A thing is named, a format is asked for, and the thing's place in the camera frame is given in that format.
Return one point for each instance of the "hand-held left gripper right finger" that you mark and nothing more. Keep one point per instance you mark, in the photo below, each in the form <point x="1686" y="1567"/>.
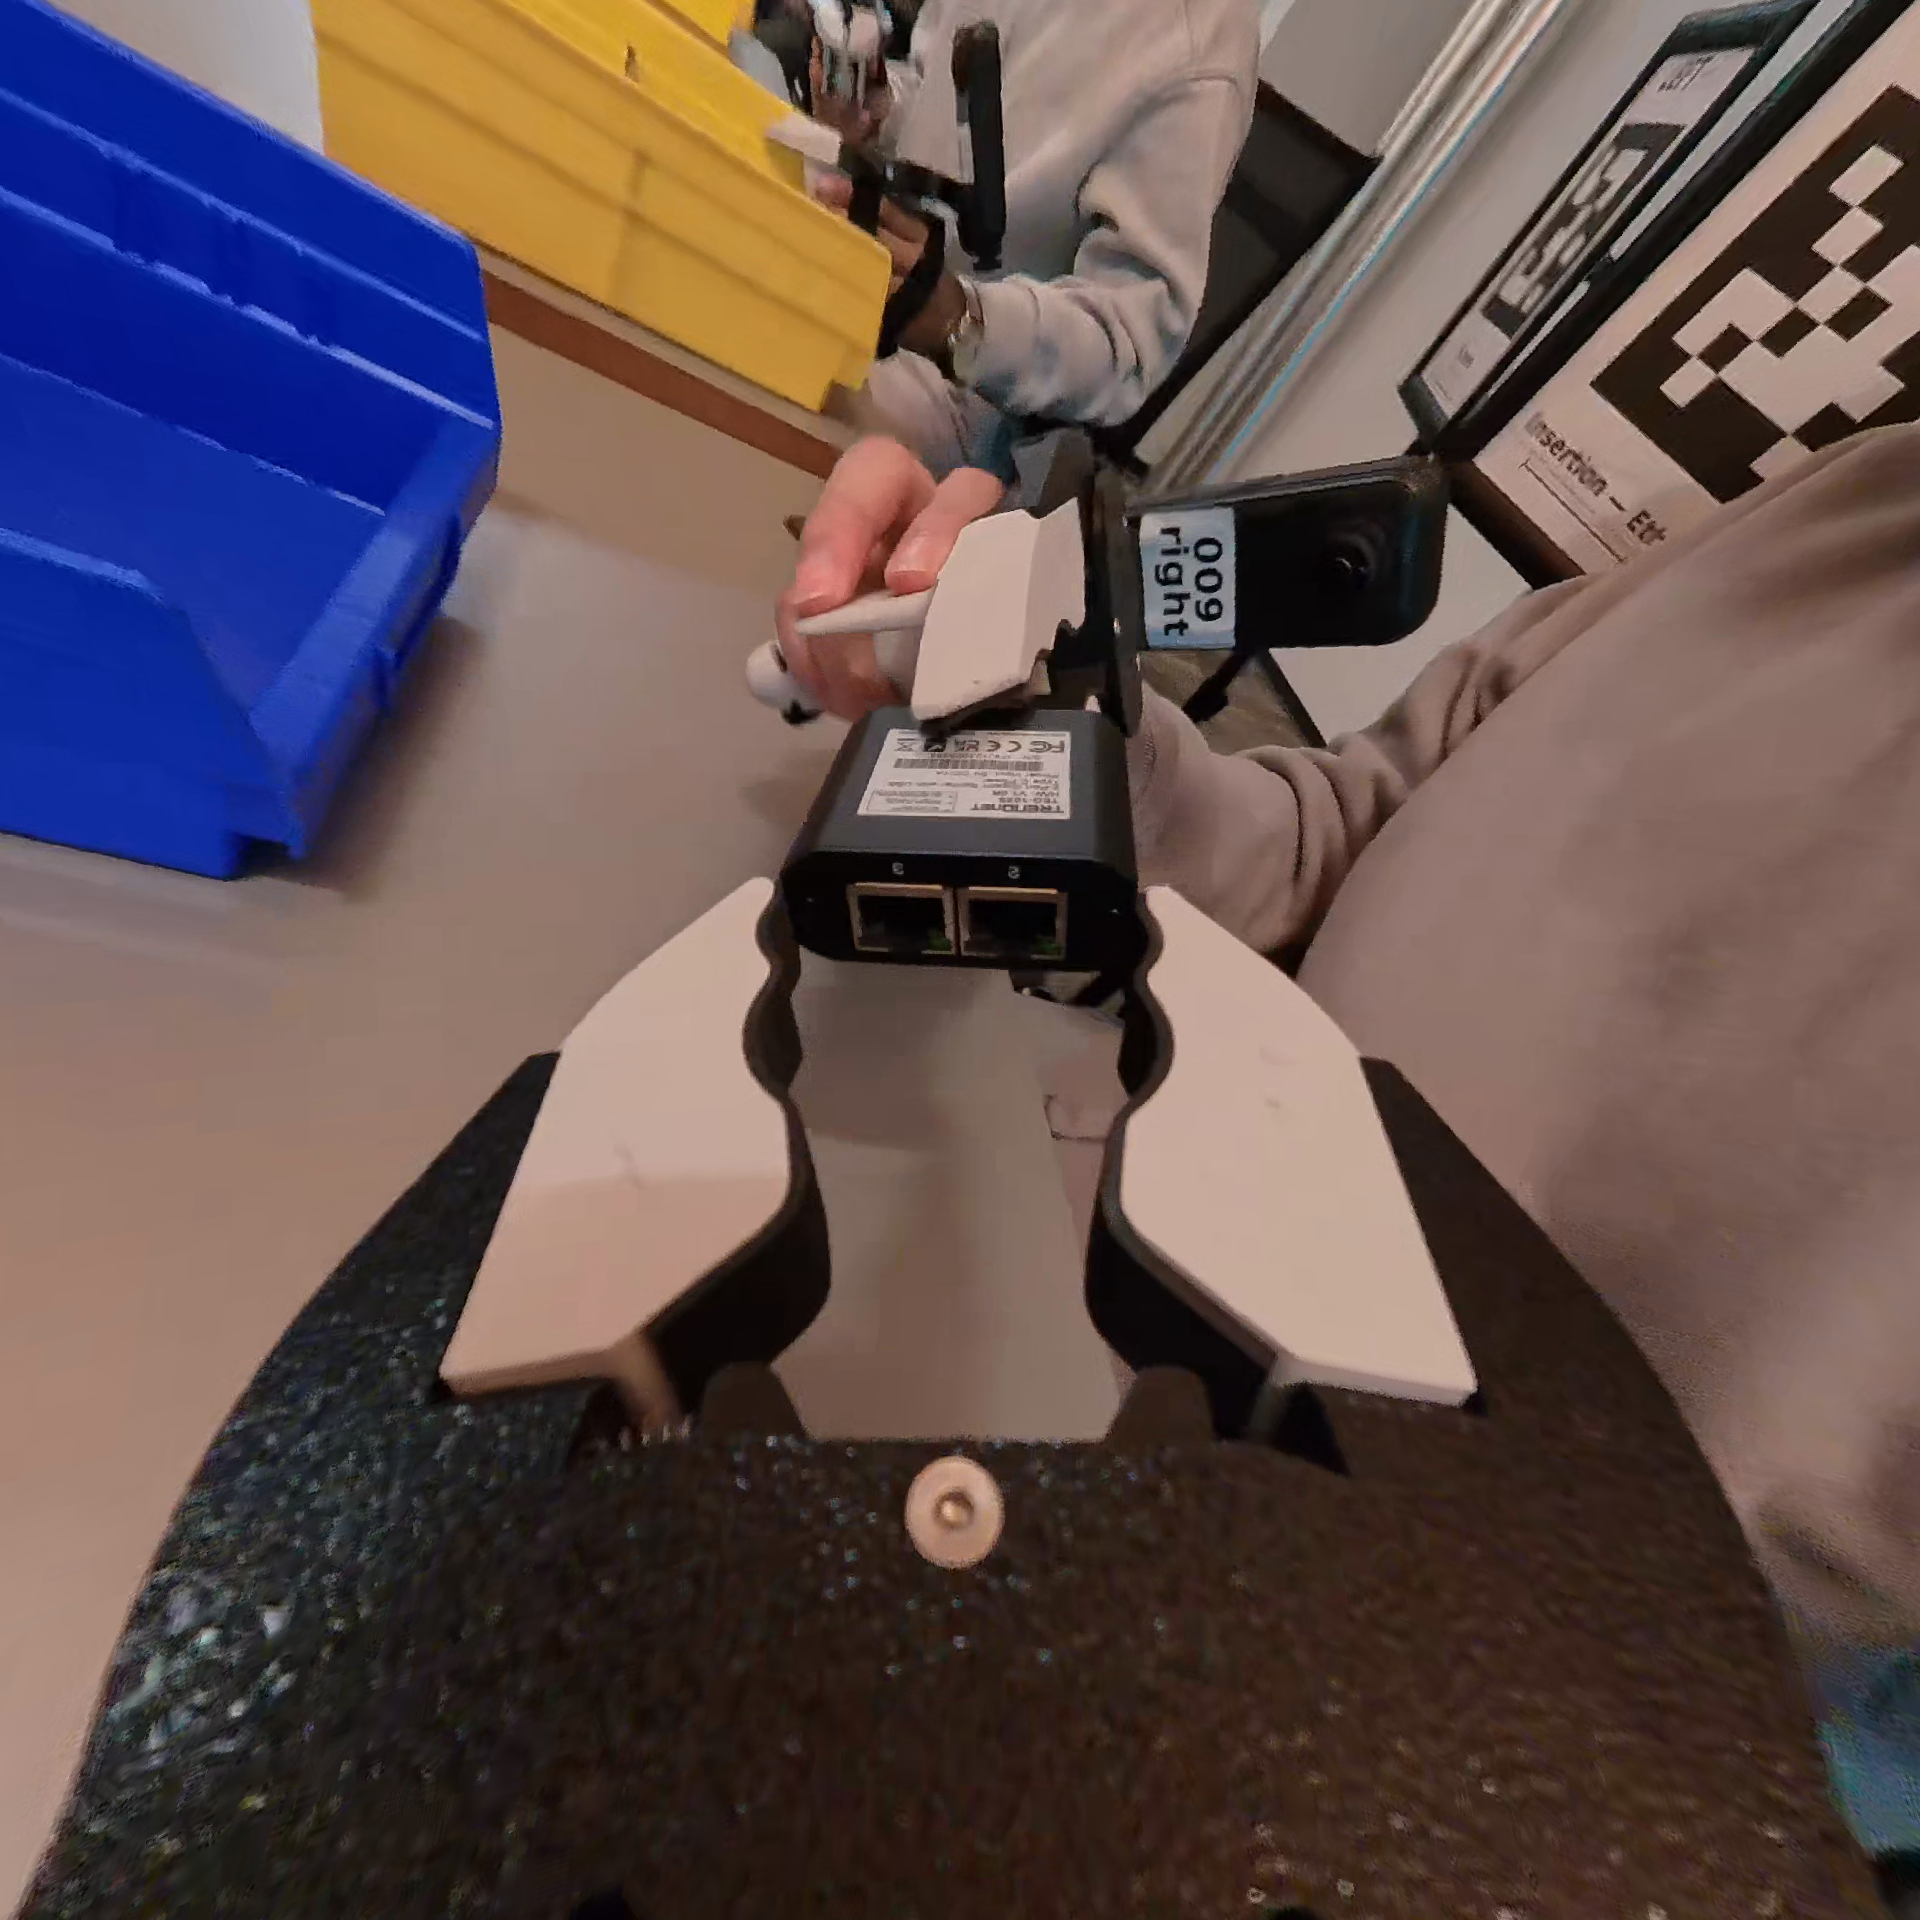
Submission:
<point x="1277" y="1202"/>

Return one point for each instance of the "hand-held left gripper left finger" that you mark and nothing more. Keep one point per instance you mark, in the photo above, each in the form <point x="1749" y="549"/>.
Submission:
<point x="629" y="1202"/>

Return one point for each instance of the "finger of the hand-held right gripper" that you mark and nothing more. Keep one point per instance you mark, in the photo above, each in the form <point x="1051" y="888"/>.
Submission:
<point x="997" y="615"/>

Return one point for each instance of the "black network splitter box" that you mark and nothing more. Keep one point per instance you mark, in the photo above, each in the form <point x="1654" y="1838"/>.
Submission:
<point x="974" y="810"/>

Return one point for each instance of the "yellow plastic bin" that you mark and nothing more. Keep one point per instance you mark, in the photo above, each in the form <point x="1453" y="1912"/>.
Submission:
<point x="629" y="255"/>

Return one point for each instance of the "blue plastic bin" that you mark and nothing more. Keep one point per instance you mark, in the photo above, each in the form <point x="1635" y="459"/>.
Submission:
<point x="195" y="525"/>

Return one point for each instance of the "person's right forearm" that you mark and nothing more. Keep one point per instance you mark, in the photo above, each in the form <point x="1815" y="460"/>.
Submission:
<point x="1277" y="820"/>

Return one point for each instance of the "grey desk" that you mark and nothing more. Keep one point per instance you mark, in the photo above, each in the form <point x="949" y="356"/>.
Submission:
<point x="524" y="932"/>

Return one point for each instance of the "person's right hand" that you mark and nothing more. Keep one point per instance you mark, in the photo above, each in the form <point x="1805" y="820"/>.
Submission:
<point x="870" y="510"/>

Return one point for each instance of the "person's beige sweater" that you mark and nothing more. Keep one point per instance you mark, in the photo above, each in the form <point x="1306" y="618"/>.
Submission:
<point x="1652" y="1202"/>

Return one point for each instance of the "small framed marker sign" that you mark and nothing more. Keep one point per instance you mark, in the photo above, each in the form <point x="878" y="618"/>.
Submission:
<point x="1622" y="196"/>

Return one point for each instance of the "large framed marker sign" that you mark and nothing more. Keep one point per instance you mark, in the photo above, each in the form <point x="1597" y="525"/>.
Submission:
<point x="1799" y="300"/>

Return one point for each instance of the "silver aluminium rail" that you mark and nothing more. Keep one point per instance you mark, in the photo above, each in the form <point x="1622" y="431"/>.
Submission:
<point x="1396" y="255"/>

